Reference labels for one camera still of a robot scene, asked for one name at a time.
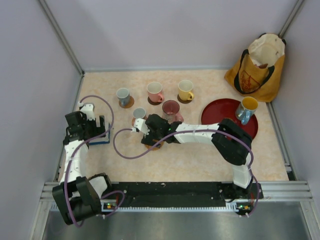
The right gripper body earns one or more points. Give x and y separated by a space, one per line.
147 139

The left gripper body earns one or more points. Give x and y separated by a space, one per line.
91 126

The tall pink ghost mug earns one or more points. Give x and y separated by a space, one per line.
171 111

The woven rattan coaster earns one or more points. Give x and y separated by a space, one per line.
157 147

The small pink mug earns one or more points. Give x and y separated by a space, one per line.
139 113

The dark walnut coaster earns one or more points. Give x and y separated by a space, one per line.
183 101
154 103

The grey blue mug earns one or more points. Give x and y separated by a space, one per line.
123 96

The light wood coaster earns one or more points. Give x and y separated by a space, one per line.
129 104

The pink mug white inside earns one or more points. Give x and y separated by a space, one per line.
155 92

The blue mug yellow inside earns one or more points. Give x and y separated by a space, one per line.
246 109

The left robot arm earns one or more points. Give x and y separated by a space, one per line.
78 197

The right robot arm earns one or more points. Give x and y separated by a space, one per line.
230 140

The blue white razor box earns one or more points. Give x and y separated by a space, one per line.
95 130

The red round tray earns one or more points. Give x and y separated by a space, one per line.
220 109

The yellow tote bag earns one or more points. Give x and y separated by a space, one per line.
258 71

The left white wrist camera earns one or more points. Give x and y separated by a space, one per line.
88 110

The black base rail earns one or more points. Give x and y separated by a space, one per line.
183 194

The left aluminium frame post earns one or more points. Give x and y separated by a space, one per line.
60 35

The aluminium frame post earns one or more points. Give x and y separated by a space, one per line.
60 35
291 17

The right aluminium frame post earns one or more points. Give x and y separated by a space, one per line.
291 17

